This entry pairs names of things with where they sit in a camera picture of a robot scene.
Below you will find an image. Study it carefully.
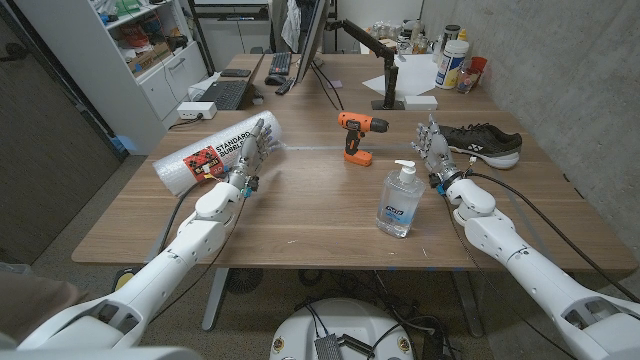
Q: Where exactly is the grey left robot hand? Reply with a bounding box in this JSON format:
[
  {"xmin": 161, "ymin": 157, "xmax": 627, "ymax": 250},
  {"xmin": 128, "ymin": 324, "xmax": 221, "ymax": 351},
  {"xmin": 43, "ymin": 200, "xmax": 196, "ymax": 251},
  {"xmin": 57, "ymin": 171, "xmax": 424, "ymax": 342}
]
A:
[{"xmin": 227, "ymin": 118, "xmax": 282, "ymax": 192}]

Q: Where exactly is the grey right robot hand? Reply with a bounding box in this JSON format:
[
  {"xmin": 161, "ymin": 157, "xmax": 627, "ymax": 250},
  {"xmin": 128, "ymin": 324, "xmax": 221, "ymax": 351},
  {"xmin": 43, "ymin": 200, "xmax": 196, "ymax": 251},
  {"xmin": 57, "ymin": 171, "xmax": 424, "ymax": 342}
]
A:
[{"xmin": 410, "ymin": 114, "xmax": 465, "ymax": 190}]

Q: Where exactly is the bubble wrap roll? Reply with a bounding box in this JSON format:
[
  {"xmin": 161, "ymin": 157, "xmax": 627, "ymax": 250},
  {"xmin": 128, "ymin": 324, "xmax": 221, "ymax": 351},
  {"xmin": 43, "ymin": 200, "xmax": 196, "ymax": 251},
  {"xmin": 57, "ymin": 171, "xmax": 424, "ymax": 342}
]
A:
[{"xmin": 152, "ymin": 110, "xmax": 283, "ymax": 197}]

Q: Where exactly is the clear hand sanitizer bottle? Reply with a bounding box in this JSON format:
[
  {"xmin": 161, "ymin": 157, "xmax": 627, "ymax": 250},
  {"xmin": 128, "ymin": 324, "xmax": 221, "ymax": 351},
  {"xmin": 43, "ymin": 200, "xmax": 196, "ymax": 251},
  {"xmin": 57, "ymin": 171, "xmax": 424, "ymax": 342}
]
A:
[{"xmin": 375, "ymin": 159, "xmax": 427, "ymax": 240}]

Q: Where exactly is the small white box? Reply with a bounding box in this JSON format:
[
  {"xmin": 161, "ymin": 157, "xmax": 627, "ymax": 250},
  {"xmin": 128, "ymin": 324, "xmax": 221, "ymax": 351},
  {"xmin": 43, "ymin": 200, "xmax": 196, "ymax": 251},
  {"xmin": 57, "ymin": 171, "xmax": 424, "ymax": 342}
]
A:
[{"xmin": 402, "ymin": 94, "xmax": 439, "ymax": 112}]

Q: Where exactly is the black sneaker white sole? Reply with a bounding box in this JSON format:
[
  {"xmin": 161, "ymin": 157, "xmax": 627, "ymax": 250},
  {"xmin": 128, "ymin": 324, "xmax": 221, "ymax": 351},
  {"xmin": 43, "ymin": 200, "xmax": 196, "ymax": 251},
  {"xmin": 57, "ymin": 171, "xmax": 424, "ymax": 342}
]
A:
[{"xmin": 439, "ymin": 122, "xmax": 523, "ymax": 170}]

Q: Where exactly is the black laptop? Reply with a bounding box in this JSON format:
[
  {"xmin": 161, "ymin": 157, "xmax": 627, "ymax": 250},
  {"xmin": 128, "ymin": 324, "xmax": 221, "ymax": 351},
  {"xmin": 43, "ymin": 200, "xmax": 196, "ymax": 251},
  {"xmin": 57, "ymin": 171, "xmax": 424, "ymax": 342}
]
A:
[{"xmin": 197, "ymin": 53, "xmax": 266, "ymax": 112}]

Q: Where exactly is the white power strip box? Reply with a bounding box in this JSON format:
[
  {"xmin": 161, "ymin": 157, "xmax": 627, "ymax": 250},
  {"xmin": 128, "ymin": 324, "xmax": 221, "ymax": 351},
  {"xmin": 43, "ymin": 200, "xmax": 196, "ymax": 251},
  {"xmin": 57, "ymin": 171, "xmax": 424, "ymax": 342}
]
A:
[{"xmin": 176, "ymin": 101, "xmax": 218, "ymax": 121}]

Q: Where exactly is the clear glass jar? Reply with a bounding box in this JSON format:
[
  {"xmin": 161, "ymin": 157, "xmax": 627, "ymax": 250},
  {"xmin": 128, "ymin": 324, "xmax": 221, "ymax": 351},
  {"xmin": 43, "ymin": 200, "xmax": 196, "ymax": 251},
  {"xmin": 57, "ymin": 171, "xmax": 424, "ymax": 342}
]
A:
[{"xmin": 455, "ymin": 59, "xmax": 481, "ymax": 95}]

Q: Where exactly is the white sheet of paper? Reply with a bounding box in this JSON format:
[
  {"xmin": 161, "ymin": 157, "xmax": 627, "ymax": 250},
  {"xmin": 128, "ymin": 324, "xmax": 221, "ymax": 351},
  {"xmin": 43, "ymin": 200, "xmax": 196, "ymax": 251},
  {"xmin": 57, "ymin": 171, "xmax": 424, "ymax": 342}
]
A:
[{"xmin": 361, "ymin": 53, "xmax": 441, "ymax": 98}]

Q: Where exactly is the white wipes canister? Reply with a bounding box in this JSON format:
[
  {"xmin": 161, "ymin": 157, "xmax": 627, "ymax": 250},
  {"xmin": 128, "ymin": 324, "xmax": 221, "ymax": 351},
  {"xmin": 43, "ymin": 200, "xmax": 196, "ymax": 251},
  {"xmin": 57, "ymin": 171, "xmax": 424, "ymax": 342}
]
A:
[{"xmin": 434, "ymin": 39, "xmax": 471, "ymax": 91}]

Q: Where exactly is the black keyboard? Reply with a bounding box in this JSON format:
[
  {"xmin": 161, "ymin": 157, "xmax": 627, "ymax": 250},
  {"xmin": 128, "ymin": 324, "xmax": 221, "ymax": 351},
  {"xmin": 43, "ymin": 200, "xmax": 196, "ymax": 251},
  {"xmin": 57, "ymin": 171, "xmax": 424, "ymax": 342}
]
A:
[{"xmin": 268, "ymin": 51, "xmax": 293, "ymax": 77}]

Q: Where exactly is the tall dark-lidded bottle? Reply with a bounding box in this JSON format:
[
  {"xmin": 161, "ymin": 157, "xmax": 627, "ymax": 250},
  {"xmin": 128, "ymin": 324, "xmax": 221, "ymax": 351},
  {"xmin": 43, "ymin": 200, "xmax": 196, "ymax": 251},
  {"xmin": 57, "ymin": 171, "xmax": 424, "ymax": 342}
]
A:
[{"xmin": 437, "ymin": 24, "xmax": 462, "ymax": 66}]

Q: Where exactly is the computer monitor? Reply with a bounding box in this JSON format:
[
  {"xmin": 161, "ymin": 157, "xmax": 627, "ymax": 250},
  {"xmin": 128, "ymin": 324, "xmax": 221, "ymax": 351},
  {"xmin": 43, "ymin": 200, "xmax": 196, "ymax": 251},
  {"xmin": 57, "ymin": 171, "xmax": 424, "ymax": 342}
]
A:
[{"xmin": 294, "ymin": 0, "xmax": 331, "ymax": 85}]

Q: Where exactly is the white shelving cabinet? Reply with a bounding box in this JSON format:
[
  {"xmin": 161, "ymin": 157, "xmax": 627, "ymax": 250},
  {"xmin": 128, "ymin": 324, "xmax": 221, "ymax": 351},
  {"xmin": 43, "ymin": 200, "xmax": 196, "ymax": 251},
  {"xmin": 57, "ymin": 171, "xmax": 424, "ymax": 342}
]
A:
[{"xmin": 13, "ymin": 0, "xmax": 209, "ymax": 156}]

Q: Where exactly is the white robot torso base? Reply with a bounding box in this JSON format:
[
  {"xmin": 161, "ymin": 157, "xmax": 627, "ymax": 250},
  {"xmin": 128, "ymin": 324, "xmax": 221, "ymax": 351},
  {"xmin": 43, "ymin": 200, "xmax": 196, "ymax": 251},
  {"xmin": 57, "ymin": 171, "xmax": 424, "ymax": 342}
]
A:
[{"xmin": 269, "ymin": 297, "xmax": 416, "ymax": 360}]

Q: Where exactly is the orange cordless drill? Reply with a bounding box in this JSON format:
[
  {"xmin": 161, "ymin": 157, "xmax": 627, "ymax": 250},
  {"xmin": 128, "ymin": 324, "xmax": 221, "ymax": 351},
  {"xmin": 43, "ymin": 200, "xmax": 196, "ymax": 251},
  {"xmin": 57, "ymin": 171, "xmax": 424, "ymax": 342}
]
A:
[{"xmin": 337, "ymin": 111, "xmax": 390, "ymax": 168}]

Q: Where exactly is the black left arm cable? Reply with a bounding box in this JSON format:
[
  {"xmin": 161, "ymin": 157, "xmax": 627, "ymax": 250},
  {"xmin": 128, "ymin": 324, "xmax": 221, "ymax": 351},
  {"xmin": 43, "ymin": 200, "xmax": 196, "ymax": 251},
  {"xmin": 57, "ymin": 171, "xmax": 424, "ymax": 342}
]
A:
[{"xmin": 149, "ymin": 177, "xmax": 249, "ymax": 325}]

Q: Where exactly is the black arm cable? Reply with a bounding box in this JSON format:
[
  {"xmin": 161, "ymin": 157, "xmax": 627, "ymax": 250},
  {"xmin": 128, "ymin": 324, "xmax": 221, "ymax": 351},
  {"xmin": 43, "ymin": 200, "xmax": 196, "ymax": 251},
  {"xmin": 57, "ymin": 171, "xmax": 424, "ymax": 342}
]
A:
[
  {"xmin": 149, "ymin": 177, "xmax": 249, "ymax": 325},
  {"xmin": 439, "ymin": 169, "xmax": 640, "ymax": 360}
]

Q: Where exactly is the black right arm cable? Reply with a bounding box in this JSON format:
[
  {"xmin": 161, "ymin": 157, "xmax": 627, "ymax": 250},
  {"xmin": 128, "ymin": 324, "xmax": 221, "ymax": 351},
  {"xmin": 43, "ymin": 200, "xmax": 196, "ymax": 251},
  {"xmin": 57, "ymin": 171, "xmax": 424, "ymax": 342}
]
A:
[{"xmin": 439, "ymin": 169, "xmax": 640, "ymax": 360}]

